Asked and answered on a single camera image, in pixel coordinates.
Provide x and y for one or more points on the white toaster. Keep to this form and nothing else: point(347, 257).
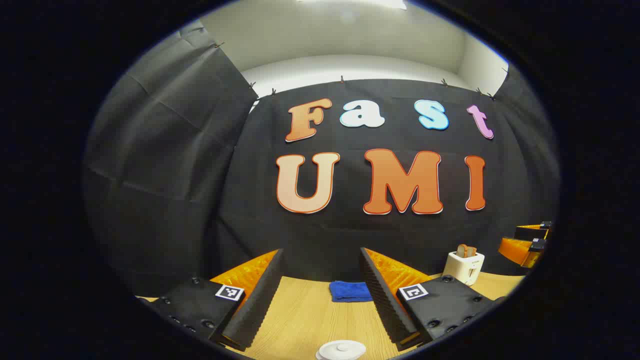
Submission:
point(462, 270)

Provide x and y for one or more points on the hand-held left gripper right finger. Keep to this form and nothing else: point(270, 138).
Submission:
point(385, 305)

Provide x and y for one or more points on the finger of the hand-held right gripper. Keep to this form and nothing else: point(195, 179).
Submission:
point(517, 251)
point(532, 232)

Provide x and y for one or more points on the blue towel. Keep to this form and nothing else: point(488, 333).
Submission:
point(350, 291)

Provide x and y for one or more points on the white teacup lid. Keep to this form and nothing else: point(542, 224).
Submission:
point(342, 350)

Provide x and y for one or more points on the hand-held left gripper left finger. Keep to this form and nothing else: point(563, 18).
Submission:
point(255, 305)

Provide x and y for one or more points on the black backdrop cloth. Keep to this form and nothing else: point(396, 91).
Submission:
point(330, 235)

